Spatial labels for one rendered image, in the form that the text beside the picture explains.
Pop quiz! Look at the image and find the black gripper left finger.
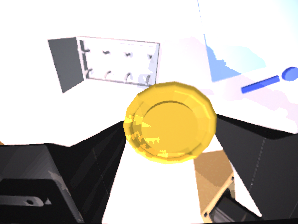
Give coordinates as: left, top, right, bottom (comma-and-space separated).
0, 120, 127, 223

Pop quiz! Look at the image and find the white dish rack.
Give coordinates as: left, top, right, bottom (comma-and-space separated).
43, 36, 160, 94

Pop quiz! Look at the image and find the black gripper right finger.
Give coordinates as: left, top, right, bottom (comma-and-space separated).
215, 114, 298, 220

